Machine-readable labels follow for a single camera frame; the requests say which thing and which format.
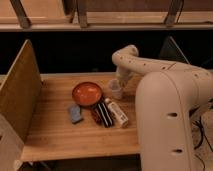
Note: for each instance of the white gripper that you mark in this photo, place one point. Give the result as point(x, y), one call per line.
point(123, 76)

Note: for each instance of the translucent white ceramic cup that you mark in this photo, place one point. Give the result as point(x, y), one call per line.
point(117, 93)

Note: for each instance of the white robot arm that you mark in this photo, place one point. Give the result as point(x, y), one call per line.
point(164, 96)

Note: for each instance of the orange ceramic bowl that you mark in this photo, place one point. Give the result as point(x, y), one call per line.
point(86, 94)

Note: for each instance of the black striped box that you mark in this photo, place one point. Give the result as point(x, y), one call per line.
point(105, 115)

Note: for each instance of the white bottle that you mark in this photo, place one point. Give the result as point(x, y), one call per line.
point(118, 113)

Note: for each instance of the dark red small object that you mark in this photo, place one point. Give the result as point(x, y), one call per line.
point(96, 117)

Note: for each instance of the blue sponge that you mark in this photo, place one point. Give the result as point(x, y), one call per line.
point(75, 114)

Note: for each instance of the dark right side panel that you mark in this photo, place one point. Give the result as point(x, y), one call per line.
point(171, 51)

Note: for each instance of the wooden side panel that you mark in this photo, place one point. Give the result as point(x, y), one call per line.
point(19, 92)

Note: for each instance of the wooden shelf rail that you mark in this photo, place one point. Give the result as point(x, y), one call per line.
point(105, 15)

